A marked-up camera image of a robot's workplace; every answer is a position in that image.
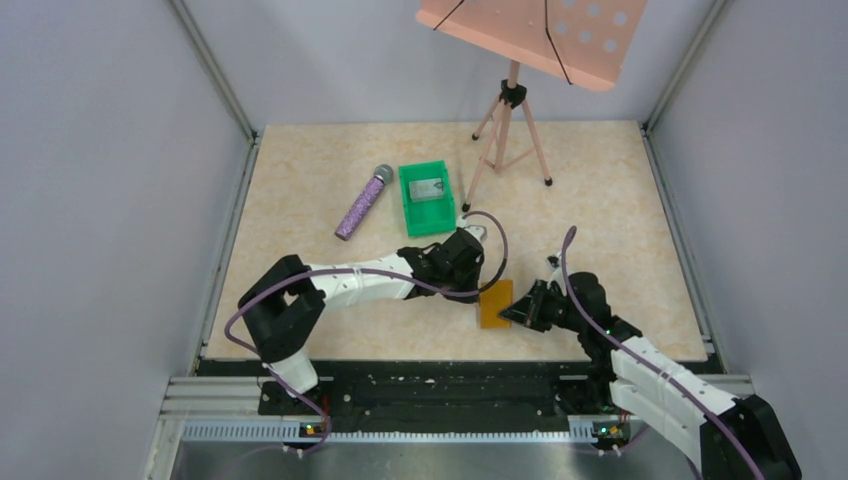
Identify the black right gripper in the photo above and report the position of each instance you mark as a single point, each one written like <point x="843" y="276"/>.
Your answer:
<point x="536" y="307"/>

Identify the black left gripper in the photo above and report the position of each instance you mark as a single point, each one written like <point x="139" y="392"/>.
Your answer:
<point x="460" y="278"/>

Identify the yellow leather card holder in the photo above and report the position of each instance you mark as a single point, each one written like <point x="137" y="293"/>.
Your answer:
<point x="492" y="302"/>

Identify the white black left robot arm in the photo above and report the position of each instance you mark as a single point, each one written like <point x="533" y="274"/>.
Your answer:
<point x="282" y="308"/>

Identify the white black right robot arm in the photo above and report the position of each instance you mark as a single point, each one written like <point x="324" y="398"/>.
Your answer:
<point x="722" y="435"/>

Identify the silver VIP card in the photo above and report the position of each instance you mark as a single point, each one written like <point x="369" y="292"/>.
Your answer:
<point x="426" y="190"/>

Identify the green plastic bin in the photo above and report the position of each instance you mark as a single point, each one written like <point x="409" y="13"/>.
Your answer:
<point x="428" y="203"/>

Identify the purple glitter microphone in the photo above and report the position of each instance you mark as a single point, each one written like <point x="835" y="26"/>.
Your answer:
<point x="382" y="176"/>

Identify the pink music stand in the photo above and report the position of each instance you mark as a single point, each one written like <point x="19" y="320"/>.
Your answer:
<point x="582" y="42"/>

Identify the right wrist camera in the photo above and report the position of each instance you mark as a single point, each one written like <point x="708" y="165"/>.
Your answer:
<point x="554" y="262"/>

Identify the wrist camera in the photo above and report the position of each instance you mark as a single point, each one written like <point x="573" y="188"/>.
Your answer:
<point x="479" y="232"/>
<point x="554" y="262"/>

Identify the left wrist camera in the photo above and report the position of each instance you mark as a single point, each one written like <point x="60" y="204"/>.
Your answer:
<point x="479" y="232"/>

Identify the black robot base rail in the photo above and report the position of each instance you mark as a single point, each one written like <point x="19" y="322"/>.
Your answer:
<point x="448" y="402"/>

